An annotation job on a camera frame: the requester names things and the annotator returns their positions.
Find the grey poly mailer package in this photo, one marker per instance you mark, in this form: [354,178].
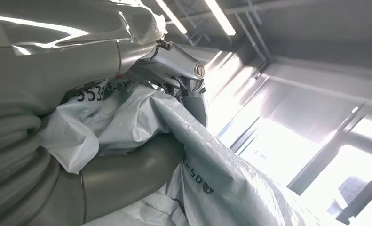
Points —
[204,149]

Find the ceiling light strip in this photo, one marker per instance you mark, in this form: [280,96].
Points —
[171,17]
[220,17]

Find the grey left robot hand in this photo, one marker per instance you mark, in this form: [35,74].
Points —
[64,62]

